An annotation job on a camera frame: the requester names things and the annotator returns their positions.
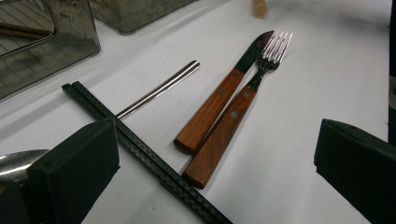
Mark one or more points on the brown chopstick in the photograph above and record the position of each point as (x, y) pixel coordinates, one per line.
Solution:
(18, 34)
(25, 29)

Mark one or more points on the white table sheet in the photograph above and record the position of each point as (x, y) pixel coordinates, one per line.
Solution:
(311, 77)

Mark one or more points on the light wooden spoon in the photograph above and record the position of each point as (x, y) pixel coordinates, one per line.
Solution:
(260, 7)

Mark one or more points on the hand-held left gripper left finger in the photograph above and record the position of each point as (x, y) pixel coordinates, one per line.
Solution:
(77, 168)

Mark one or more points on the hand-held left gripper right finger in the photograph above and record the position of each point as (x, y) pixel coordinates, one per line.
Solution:
(358, 165)

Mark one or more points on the steel spoon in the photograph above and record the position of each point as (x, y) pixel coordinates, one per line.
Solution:
(158, 90)

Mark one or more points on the black chopstick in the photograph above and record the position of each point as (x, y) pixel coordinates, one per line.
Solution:
(146, 165)
(146, 151)

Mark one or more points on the smoky clear plastic bin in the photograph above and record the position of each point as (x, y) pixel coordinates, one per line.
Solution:
(62, 46)
(137, 14)

